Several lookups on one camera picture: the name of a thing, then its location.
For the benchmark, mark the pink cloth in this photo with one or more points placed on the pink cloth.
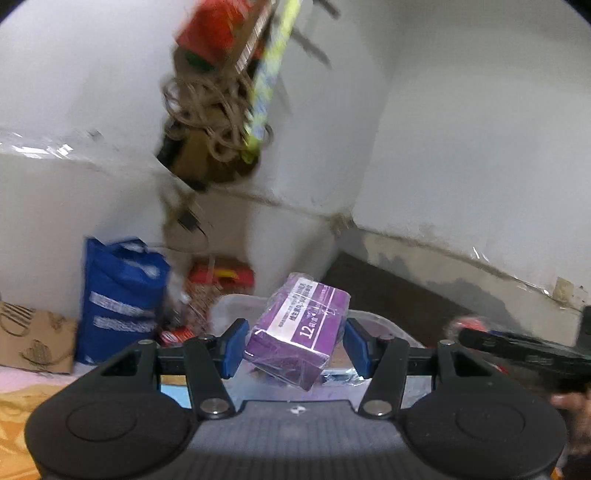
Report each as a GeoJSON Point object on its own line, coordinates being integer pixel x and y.
{"type": "Point", "coordinates": [27, 381]}

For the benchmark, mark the person's right hand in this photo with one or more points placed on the person's right hand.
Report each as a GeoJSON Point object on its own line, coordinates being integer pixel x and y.
{"type": "Point", "coordinates": [575, 420]}

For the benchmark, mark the red gift bag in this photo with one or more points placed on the red gift bag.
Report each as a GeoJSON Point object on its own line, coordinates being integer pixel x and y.
{"type": "Point", "coordinates": [221, 277]}

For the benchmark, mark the orange patterned bed sheet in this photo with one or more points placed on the orange patterned bed sheet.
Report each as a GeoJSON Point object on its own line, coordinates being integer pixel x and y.
{"type": "Point", "coordinates": [23, 434]}

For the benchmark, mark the blue shopping bag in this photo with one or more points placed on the blue shopping bag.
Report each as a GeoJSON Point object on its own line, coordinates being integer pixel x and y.
{"type": "Point", "coordinates": [122, 300]}

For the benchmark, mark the clear plastic basket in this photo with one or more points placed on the clear plastic basket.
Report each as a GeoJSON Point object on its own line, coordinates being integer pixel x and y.
{"type": "Point", "coordinates": [231, 309]}

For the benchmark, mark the brown paper bag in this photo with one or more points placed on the brown paper bag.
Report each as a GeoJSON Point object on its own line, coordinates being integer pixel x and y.
{"type": "Point", "coordinates": [32, 337]}

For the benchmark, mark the dark wooden headboard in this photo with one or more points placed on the dark wooden headboard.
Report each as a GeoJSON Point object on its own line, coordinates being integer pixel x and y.
{"type": "Point", "coordinates": [392, 295]}

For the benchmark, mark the red hanging bag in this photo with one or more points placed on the red hanging bag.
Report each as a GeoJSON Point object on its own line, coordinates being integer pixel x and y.
{"type": "Point", "coordinates": [212, 27]}

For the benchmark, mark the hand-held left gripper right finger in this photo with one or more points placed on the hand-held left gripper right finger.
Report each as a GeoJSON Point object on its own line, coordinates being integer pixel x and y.
{"type": "Point", "coordinates": [358, 346]}

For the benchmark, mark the purple box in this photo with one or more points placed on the purple box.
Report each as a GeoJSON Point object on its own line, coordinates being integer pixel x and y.
{"type": "Point", "coordinates": [295, 332]}

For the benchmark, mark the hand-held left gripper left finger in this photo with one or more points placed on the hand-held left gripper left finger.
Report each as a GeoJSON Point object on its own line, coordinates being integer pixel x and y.
{"type": "Point", "coordinates": [233, 344]}

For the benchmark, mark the red snack packet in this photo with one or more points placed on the red snack packet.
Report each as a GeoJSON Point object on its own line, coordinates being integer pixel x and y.
{"type": "Point", "coordinates": [178, 336]}

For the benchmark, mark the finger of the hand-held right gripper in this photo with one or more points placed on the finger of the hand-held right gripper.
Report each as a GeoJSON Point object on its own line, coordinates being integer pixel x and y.
{"type": "Point", "coordinates": [482, 341]}

